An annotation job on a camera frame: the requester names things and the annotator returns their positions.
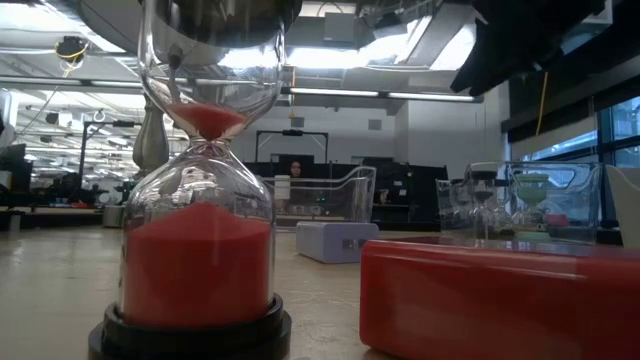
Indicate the white cylindrical container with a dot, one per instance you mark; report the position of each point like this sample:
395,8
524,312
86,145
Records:
282,187

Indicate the hourglass with red sand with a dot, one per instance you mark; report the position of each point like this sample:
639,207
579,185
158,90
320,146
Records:
200,275

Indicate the person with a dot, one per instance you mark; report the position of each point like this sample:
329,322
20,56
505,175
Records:
295,169

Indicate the clear plastic bin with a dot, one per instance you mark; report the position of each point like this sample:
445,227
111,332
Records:
360,200
575,200

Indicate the black background monitor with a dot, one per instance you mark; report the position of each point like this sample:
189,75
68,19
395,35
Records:
17,170

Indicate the row of black cabinets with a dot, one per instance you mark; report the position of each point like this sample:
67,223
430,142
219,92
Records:
410,190

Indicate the black ceiling sensor dome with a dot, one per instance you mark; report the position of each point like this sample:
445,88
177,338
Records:
71,48

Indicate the small pink object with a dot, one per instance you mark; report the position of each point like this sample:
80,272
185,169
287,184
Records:
383,196

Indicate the lavender power adapter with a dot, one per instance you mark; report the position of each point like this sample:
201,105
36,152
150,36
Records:
335,242

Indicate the black background gantry frame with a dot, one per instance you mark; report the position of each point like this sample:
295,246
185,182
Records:
292,133
107,123

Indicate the cluttered background workbench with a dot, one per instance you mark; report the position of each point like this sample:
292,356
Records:
50,200

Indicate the grey wall vent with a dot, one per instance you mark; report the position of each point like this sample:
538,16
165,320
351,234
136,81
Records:
375,124
297,121

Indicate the red power adapter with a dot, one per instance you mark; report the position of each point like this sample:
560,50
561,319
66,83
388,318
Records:
500,300

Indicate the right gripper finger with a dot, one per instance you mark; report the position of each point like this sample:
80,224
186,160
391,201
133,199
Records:
475,60
510,65

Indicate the glass window wall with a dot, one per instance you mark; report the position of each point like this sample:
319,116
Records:
625,145

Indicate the long ceiling light fixture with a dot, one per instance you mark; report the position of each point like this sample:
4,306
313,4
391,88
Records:
350,92

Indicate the small red object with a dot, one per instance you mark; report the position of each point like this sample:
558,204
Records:
556,220

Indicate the green-capped hourglass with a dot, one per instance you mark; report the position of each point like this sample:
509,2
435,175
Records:
531,192

